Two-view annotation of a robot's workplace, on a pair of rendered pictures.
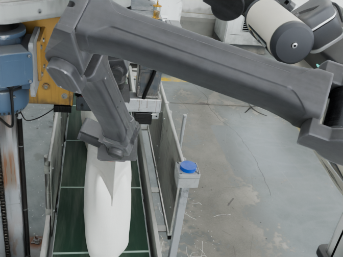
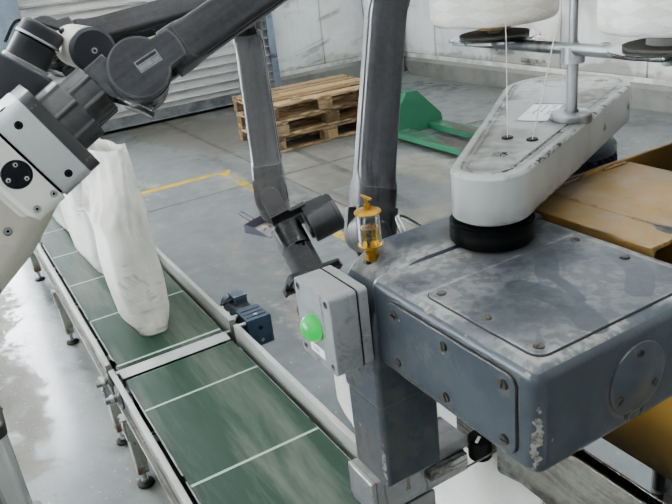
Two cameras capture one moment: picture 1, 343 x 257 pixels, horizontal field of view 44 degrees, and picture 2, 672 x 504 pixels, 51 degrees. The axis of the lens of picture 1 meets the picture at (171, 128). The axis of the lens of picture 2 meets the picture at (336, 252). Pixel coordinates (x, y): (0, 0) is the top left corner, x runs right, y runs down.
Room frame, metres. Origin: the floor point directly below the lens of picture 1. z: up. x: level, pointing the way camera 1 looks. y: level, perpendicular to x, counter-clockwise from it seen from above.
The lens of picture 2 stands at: (2.00, -0.12, 1.64)
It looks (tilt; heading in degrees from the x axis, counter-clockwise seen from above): 23 degrees down; 165
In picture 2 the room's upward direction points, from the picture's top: 7 degrees counter-clockwise
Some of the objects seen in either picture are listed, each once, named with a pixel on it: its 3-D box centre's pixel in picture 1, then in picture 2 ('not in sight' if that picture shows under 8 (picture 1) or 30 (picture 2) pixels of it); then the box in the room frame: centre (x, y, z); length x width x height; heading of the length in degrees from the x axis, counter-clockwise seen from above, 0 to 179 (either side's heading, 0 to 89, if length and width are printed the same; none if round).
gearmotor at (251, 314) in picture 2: not in sight; (240, 315); (-0.48, 0.15, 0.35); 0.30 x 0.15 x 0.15; 13
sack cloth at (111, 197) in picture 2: not in sight; (121, 230); (-0.65, -0.22, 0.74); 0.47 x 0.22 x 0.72; 11
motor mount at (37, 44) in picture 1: (33, 52); not in sight; (1.19, 0.44, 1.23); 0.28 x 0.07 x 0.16; 13
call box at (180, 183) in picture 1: (187, 174); not in sight; (1.27, -0.08, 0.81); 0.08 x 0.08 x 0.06; 13
